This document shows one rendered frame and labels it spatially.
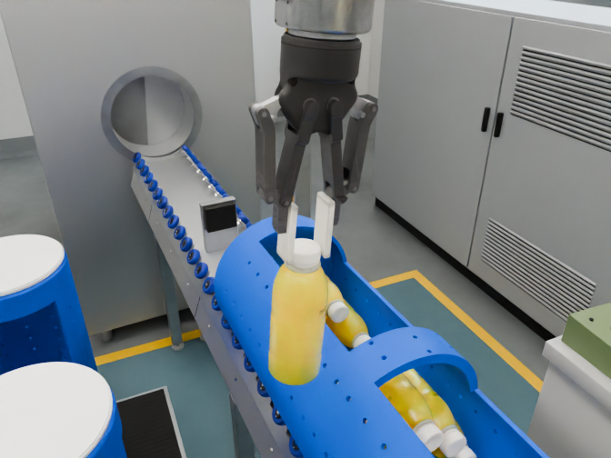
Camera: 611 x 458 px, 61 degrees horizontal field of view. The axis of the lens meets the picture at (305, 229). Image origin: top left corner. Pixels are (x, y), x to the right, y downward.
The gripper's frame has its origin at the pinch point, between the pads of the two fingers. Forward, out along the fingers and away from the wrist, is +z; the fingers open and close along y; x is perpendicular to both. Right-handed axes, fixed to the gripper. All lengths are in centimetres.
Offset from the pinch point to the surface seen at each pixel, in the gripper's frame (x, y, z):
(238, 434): -53, -13, 94
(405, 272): -160, -155, 131
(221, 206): -82, -16, 36
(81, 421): -24, 26, 44
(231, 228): -83, -20, 44
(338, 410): 3.3, -5.5, 26.2
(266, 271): -27.8, -7.7, 23.3
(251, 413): -28, -6, 57
